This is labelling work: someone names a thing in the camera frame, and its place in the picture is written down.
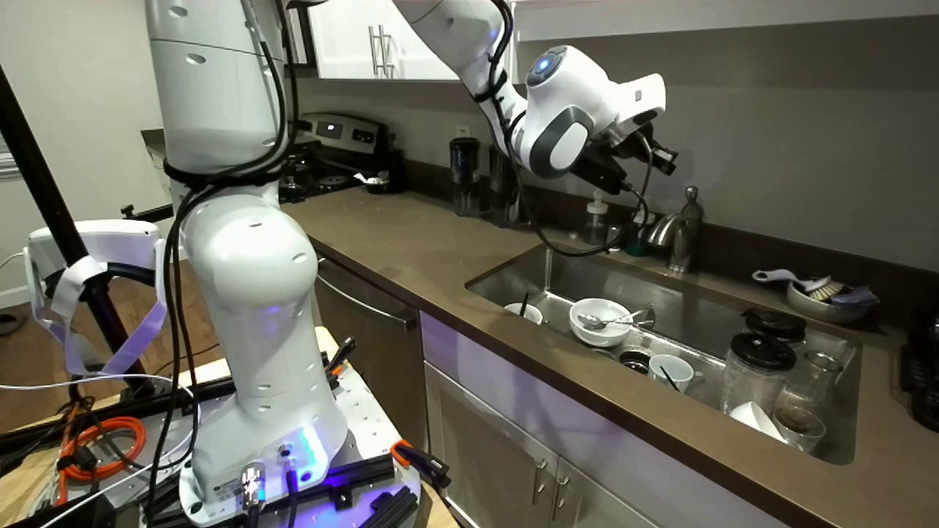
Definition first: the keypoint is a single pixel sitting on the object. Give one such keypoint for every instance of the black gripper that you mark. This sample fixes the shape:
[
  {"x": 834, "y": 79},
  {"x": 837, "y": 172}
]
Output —
[{"x": 628, "y": 138}]

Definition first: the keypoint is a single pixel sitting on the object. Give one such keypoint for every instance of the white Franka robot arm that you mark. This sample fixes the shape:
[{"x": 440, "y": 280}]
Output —
[{"x": 253, "y": 295}]

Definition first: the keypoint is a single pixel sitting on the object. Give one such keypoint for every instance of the soap dispenser green liquid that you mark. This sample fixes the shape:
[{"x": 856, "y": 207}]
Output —
[{"x": 641, "y": 238}]

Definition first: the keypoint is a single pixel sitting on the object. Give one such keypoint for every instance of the clear soap dispenser dark liquid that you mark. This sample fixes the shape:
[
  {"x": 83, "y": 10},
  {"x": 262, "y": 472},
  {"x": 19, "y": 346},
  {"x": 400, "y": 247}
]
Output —
[{"x": 597, "y": 225}]

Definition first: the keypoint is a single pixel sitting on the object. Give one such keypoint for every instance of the small metal cup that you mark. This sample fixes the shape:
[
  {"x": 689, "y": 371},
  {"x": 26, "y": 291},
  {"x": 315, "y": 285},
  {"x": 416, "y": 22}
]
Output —
[{"x": 610, "y": 238}]

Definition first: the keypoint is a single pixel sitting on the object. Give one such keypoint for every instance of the chrome kitchen faucet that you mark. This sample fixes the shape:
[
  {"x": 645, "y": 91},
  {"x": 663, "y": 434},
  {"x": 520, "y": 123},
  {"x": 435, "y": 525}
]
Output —
[{"x": 682, "y": 250}]

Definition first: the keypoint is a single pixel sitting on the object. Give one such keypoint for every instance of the dark tumbler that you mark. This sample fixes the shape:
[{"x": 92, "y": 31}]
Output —
[
  {"x": 463, "y": 176},
  {"x": 503, "y": 200}
]

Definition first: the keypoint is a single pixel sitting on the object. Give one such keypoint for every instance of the stainless steel sink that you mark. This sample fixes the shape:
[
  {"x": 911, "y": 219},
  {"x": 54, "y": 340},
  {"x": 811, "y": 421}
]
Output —
[{"x": 545, "y": 280}]

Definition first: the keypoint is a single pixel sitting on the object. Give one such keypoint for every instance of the metal spoon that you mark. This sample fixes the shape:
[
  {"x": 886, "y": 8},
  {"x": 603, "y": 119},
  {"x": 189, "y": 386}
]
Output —
[{"x": 597, "y": 320}]

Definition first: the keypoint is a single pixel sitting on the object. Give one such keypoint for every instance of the large white bowl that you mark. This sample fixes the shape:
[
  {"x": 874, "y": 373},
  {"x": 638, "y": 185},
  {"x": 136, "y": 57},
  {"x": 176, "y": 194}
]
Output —
[{"x": 598, "y": 335}]

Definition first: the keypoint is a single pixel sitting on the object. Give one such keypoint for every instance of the small white bowl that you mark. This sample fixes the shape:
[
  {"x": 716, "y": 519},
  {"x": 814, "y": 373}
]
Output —
[{"x": 523, "y": 316}]

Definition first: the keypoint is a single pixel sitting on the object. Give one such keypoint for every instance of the small black cup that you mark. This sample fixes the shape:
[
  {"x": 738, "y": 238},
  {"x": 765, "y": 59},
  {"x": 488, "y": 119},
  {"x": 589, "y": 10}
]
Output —
[{"x": 635, "y": 361}]

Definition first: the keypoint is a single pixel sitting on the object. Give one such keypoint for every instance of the empty clear glass jar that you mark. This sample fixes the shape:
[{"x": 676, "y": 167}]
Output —
[{"x": 820, "y": 367}]

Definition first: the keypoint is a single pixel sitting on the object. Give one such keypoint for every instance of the clear glass cup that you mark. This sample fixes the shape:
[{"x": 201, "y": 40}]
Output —
[{"x": 799, "y": 426}]

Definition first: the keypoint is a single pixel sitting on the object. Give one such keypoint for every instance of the lower cabinets under sink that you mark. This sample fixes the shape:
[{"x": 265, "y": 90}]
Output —
[{"x": 507, "y": 450}]

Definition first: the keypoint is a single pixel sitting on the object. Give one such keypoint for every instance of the white cabinet over sink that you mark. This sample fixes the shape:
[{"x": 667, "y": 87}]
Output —
[{"x": 341, "y": 40}]

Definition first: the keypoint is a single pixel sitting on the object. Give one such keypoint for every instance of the stainless dishwasher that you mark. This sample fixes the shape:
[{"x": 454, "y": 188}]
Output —
[{"x": 360, "y": 333}]

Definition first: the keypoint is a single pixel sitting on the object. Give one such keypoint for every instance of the black microwave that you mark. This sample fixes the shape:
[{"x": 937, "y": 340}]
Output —
[{"x": 299, "y": 40}]

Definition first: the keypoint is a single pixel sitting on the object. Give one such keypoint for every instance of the black orange pen tool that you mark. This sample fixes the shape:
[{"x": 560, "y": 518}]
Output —
[{"x": 341, "y": 357}]

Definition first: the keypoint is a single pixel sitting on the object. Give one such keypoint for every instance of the robot mounting table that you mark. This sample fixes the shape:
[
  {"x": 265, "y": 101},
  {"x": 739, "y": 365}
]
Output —
[{"x": 377, "y": 421}]

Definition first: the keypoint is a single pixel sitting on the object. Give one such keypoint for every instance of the black pole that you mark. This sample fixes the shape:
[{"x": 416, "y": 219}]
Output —
[{"x": 60, "y": 216}]

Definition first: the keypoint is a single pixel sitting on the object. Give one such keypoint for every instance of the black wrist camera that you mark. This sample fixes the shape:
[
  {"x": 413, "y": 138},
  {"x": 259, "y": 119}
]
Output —
[{"x": 598, "y": 172}]

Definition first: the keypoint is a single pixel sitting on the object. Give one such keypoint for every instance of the white plastic frame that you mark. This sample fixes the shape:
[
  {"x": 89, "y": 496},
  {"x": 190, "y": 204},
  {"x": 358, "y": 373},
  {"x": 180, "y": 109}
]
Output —
[{"x": 98, "y": 238}]

